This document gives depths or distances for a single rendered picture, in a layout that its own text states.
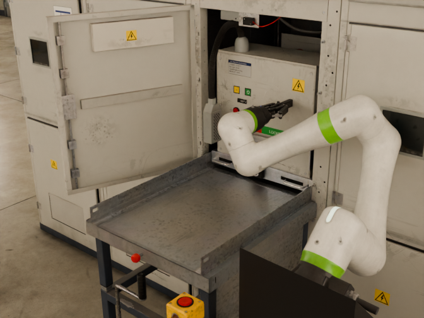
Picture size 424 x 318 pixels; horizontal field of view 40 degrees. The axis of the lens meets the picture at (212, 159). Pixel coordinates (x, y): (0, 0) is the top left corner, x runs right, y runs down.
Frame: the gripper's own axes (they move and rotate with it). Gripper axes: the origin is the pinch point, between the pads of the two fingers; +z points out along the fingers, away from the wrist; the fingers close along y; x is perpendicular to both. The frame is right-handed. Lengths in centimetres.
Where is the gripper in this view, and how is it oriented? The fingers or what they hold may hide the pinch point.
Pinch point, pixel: (286, 104)
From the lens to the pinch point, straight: 232.8
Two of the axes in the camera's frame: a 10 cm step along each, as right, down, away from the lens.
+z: 6.4, -3.0, 7.1
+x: -0.1, -9.2, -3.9
